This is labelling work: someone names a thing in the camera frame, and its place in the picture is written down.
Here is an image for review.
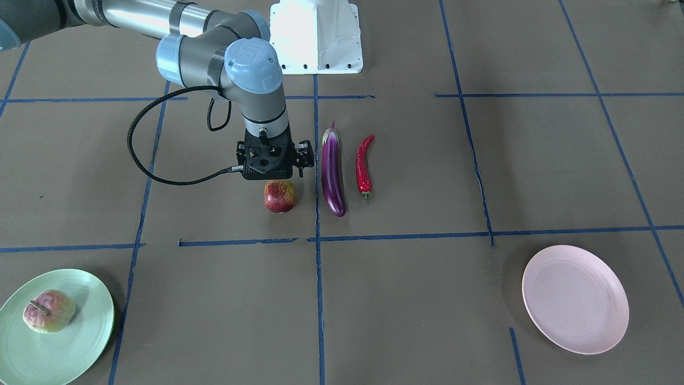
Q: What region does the pink plate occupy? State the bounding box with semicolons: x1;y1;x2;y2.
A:
521;244;630;355

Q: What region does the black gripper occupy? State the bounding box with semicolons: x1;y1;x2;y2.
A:
236;126;315;180

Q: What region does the pink yellow peach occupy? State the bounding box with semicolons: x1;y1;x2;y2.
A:
22;290;76;334

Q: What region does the red yellow apple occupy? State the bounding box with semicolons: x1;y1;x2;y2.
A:
264;180;297;213

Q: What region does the purple eggplant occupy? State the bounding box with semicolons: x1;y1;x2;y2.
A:
321;121;346;217

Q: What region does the white pedestal column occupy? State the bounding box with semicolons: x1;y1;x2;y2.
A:
269;1;364;75

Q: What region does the red chili pepper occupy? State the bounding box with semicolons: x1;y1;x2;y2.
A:
356;134;375;201

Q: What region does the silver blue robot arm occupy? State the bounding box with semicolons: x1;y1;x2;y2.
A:
1;1;315;185

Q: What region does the light green plate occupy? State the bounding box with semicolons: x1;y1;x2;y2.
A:
1;269;114;384

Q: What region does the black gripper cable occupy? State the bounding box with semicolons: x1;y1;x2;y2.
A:
127;85;246;186

